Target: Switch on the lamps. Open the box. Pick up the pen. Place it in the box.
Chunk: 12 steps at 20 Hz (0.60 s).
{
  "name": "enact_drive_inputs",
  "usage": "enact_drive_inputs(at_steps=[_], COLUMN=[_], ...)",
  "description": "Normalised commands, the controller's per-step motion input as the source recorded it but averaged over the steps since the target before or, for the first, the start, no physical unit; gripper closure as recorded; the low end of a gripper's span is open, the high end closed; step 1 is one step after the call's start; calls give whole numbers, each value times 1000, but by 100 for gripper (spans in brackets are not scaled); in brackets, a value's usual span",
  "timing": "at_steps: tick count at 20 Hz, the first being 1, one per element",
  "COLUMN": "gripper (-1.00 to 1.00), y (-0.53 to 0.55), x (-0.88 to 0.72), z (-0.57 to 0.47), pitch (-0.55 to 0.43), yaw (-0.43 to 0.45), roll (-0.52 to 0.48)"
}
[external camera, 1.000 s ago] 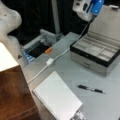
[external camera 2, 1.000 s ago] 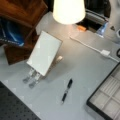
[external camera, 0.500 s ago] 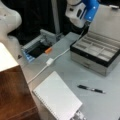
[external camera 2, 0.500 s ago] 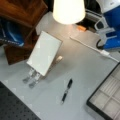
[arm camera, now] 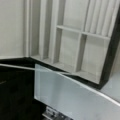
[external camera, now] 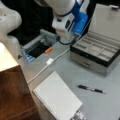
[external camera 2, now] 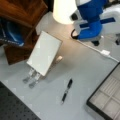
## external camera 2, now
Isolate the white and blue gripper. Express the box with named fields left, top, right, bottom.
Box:
left=70, top=0, right=120, bottom=45

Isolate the black pen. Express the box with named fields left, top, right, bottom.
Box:
left=61, top=79, right=73, bottom=104

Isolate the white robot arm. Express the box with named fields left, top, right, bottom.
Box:
left=53, top=0, right=120, bottom=46

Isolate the white spiral notebook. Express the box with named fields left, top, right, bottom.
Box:
left=27, top=31, right=62, bottom=76

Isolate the brown wooden shelf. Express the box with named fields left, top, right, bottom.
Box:
left=0, top=0, right=48, bottom=65

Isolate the black and silver drawer box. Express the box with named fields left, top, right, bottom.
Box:
left=86, top=63, right=120, bottom=120

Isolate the blue book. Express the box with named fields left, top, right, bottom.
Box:
left=0, top=18, right=24, bottom=46

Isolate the metal binder clip stand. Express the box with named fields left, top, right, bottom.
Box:
left=23, top=68, right=41, bottom=88

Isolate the white cable with connector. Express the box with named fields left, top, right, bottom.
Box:
left=76, top=39, right=120, bottom=63

